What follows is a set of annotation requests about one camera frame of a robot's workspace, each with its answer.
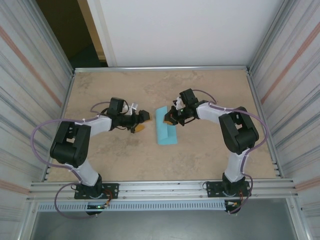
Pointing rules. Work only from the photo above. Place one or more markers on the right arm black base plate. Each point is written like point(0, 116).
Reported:
point(212, 190)

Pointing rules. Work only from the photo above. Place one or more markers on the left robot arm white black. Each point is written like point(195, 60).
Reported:
point(97, 123)

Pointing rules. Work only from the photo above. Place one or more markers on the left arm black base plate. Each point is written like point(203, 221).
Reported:
point(112, 188)

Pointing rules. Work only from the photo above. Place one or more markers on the aluminium corner post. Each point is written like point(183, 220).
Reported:
point(55, 42)
point(268, 37)

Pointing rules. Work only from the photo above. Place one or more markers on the aluminium table edge rail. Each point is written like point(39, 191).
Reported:
point(256, 100)
point(162, 68)
point(66, 100)

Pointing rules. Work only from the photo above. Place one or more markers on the small circuit board green light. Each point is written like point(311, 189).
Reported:
point(97, 206)

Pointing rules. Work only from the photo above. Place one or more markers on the white door frame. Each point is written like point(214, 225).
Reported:
point(100, 32)

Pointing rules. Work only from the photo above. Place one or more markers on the short aluminium frame upright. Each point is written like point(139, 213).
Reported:
point(295, 220)
point(28, 220)

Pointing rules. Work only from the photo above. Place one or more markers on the grey metal sheet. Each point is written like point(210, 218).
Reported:
point(162, 225)

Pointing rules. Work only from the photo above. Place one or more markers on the light blue paper sheet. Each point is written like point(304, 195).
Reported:
point(162, 135)

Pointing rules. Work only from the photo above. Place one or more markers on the wide aluminium mounting rail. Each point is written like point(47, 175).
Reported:
point(162, 191)

